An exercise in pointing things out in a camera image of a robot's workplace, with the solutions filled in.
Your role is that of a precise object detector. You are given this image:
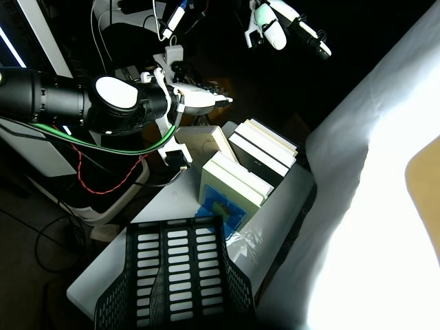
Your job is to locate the cream cover book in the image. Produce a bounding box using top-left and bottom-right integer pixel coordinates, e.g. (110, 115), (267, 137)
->
(174, 125), (241, 165)

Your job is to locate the white usb adapter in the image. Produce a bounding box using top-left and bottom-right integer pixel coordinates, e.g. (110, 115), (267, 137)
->
(160, 1), (188, 39)

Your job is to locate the black power plug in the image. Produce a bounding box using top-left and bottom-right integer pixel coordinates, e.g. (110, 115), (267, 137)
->
(170, 60), (193, 74)

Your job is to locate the white charger adapter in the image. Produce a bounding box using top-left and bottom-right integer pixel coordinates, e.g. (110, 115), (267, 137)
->
(164, 36), (186, 66)

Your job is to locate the cream yellow spine book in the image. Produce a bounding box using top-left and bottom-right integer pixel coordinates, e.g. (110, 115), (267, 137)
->
(244, 118), (299, 152)

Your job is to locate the white power strip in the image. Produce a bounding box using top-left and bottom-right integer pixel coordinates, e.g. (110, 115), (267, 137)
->
(153, 51), (193, 89)

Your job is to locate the white spine book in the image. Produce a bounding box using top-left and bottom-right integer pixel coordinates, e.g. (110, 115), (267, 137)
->
(235, 122), (299, 162)

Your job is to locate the black Let It Be book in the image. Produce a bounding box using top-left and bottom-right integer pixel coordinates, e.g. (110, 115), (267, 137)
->
(228, 133), (298, 188)

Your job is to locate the black silver power supply box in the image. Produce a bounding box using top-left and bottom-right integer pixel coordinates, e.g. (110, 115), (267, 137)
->
(114, 65), (142, 83)

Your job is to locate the white curved robot body shell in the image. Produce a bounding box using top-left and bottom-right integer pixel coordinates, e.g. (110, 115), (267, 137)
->
(97, 0), (160, 37)

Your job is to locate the white backdrop cloth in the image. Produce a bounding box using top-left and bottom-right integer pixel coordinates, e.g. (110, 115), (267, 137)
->
(256, 0), (440, 330)

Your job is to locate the pale green book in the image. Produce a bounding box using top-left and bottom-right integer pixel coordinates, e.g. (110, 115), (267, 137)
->
(197, 159), (266, 230)

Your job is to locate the blue metal bookend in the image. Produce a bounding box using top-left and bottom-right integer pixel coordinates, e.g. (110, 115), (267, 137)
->
(193, 183), (249, 241)

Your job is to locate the clear plastic film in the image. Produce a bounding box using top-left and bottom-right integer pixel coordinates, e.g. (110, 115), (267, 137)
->
(225, 228), (267, 267)

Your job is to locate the white panel with light strip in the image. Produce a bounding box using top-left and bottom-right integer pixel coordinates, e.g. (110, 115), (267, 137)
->
(0, 0), (74, 80)

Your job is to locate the tan rounded board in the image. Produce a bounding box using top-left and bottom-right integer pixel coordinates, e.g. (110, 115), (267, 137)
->
(404, 135), (440, 249)

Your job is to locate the white rounded floor unit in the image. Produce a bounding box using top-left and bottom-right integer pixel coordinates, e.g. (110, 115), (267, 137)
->
(51, 156), (151, 227)

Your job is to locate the black three-slot file tray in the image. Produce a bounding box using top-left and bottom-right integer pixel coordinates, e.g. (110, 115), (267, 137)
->
(93, 214), (259, 330)

